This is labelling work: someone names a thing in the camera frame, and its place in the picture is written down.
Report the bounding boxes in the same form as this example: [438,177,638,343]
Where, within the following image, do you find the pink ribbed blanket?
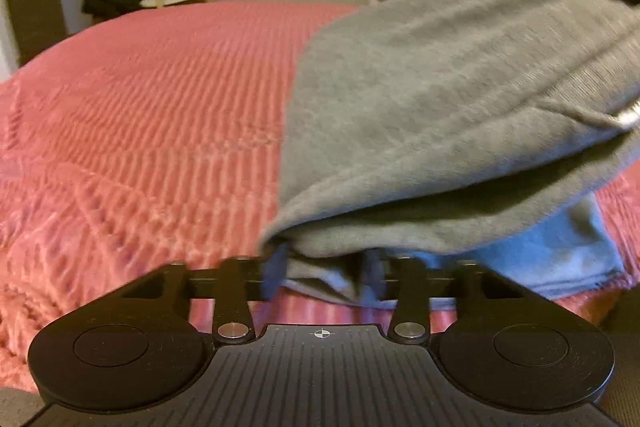
[0,2,640,395]

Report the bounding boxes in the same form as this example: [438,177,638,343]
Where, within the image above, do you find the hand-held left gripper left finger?
[117,242,291,346]

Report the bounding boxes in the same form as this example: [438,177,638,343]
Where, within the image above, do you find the grey pants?
[257,0,640,311]

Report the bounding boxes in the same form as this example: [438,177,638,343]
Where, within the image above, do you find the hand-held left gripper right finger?
[357,249,506,346]

